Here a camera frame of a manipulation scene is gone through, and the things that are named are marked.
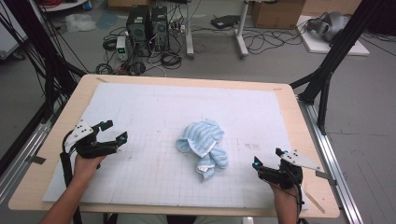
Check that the white desk leg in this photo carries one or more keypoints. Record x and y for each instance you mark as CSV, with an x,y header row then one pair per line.
x,y
241,31
189,31

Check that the slim black computer tower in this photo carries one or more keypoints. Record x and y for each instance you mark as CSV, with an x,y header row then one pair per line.
x,y
160,28

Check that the brown cardboard box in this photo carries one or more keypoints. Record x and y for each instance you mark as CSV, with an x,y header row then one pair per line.
x,y
277,14

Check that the white cabinet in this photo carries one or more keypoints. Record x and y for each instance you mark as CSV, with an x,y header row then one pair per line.
x,y
9,37

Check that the white floor board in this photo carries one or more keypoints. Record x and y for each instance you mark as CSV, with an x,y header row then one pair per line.
x,y
317,46

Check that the white round table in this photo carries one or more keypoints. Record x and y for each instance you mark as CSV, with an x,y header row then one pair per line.
x,y
67,5

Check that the person's left hand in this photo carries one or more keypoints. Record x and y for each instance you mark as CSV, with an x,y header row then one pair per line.
x,y
84,168

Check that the white grid mat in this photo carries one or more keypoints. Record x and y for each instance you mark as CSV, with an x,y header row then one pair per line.
x,y
186,102

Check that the thin wooden stick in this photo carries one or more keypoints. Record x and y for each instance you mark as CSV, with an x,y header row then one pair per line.
x,y
314,201

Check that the white power supply unit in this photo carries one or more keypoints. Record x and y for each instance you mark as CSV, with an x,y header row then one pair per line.
x,y
121,46

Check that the light blue striped towel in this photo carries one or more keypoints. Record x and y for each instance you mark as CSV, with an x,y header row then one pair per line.
x,y
202,140

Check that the black tape piece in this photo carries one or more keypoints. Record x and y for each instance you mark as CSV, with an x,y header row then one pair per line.
x,y
37,159
325,176

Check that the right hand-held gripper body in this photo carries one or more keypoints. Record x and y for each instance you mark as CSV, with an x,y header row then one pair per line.
x,y
289,177

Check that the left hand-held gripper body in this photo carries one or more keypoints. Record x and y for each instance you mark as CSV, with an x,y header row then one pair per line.
x,y
90,148

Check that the flat black device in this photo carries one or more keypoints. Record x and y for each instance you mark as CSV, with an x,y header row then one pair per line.
x,y
224,21

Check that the grey helmet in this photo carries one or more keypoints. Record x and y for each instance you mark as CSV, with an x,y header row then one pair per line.
x,y
333,25

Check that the person's right hand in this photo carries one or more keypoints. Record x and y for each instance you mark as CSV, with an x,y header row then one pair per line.
x,y
286,195

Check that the black metal frame stand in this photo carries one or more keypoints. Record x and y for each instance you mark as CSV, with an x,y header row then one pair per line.
x,y
49,62
336,53

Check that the large black computer tower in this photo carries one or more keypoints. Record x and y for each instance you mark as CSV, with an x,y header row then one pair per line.
x,y
138,31

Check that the aluminium rail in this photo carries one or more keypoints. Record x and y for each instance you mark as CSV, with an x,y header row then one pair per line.
x,y
337,174
21,161

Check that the clear plastic bag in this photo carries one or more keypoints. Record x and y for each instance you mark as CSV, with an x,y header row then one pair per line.
x,y
79,22

